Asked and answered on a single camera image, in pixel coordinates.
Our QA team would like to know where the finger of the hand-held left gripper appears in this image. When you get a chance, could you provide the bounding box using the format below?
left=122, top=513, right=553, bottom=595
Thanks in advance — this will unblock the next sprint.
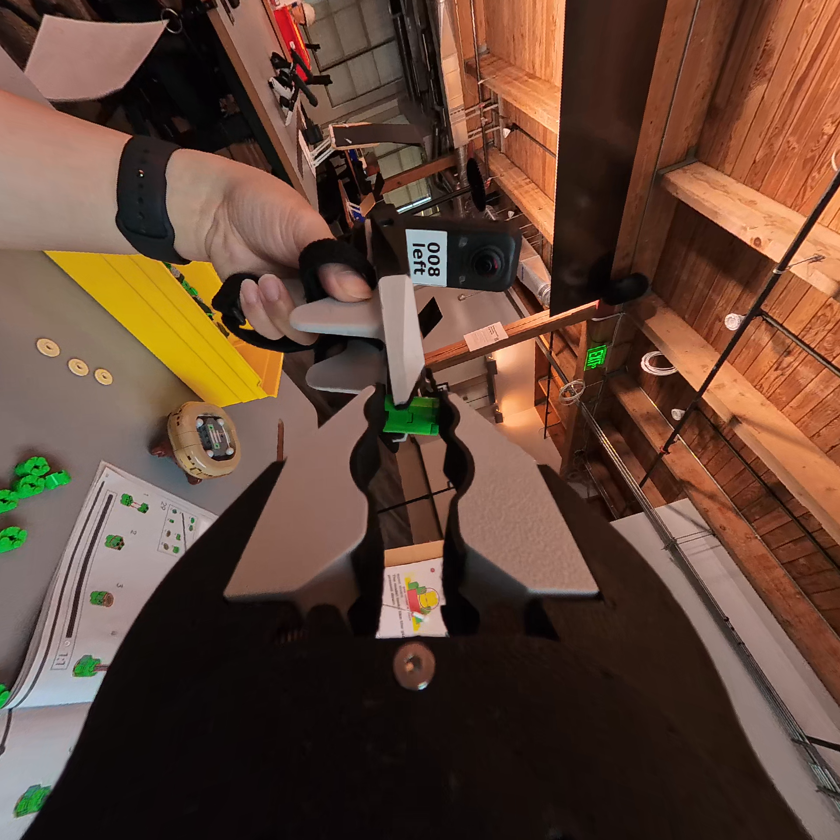
left=377, top=274, right=429, bottom=406

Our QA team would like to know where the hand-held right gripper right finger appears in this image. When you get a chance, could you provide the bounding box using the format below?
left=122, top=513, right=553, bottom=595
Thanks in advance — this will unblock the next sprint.
left=441, top=391, right=602, bottom=636

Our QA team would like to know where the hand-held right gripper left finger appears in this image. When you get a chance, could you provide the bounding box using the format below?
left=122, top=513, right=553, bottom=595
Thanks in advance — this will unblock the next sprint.
left=223, top=387, right=387, bottom=636

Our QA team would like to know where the green brick piece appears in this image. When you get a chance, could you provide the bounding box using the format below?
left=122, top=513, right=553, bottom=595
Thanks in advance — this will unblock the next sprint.
left=382, top=390, right=442, bottom=437

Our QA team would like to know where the person's left forearm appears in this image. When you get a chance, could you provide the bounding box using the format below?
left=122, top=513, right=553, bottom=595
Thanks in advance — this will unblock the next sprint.
left=0, top=88, right=135, bottom=253

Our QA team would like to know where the grey desk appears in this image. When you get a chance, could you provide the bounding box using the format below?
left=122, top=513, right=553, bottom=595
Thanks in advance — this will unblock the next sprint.
left=0, top=249, right=342, bottom=840

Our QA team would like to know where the person's left hand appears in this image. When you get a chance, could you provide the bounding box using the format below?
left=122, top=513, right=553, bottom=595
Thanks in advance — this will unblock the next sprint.
left=167, top=151, right=376, bottom=343

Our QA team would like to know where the wooden crossbeam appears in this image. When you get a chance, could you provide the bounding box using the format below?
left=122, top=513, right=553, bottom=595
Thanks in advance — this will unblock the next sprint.
left=423, top=298, right=601, bottom=374

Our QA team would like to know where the cardboard box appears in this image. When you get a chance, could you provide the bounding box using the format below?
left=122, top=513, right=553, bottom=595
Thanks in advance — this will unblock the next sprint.
left=384, top=540, right=447, bottom=567

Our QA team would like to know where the white illustrated leaflet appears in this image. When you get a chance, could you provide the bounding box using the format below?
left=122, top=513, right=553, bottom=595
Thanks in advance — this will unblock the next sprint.
left=377, top=558, right=450, bottom=639

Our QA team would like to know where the tan round brick model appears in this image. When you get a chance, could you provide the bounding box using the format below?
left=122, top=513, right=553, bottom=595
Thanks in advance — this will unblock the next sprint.
left=150, top=400, right=242, bottom=485

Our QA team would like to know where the black hanging panel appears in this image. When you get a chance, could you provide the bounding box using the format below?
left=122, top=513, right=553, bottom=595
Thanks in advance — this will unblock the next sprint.
left=550, top=0, right=667, bottom=316

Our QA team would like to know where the brick instruction booklet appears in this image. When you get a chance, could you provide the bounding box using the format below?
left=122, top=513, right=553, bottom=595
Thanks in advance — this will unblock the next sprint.
left=0, top=459, right=219, bottom=756

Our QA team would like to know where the yellow plastic bin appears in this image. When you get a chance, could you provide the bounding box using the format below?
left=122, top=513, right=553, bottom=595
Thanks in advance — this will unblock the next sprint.
left=46, top=251, right=284, bottom=408

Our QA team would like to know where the wooden workbench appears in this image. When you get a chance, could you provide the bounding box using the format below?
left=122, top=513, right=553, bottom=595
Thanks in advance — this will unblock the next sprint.
left=206, top=0, right=316, bottom=198

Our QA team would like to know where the group of green leaf bricks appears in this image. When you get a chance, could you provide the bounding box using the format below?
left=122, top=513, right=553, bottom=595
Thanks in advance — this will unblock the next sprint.
left=0, top=456, right=72, bottom=555

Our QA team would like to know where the black wrist watch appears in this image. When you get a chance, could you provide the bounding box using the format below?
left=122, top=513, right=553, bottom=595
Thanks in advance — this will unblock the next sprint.
left=115, top=134, right=191, bottom=265

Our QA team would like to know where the beige sheet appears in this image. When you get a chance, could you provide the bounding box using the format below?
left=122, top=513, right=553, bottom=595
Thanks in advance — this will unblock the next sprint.
left=23, top=14, right=168, bottom=102

